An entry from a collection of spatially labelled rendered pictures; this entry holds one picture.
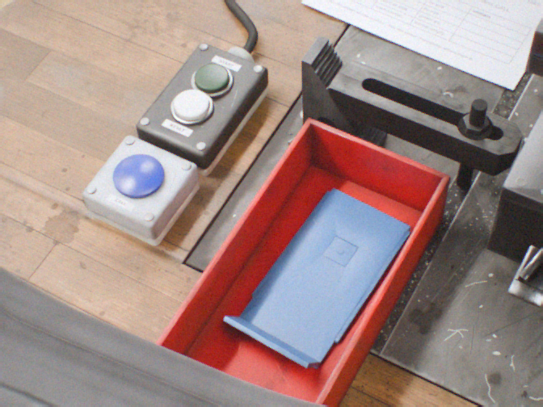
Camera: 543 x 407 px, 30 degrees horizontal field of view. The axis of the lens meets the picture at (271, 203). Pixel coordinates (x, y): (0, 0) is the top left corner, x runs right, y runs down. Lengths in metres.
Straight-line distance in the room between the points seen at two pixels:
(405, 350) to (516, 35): 0.33
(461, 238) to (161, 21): 0.35
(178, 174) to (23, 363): 0.51
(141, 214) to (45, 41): 0.24
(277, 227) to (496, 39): 0.28
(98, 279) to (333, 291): 0.18
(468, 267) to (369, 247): 0.08
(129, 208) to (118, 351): 0.48
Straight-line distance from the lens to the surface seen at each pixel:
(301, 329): 0.75
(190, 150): 0.82
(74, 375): 0.31
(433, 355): 0.75
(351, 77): 0.80
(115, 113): 0.89
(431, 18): 0.94
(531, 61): 0.63
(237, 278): 0.77
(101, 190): 0.80
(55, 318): 0.32
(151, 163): 0.80
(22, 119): 0.90
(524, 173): 0.74
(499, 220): 0.76
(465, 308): 0.77
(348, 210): 0.80
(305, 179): 0.82
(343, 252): 0.78
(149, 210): 0.78
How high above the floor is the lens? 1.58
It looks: 56 degrees down
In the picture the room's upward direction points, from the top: 4 degrees counter-clockwise
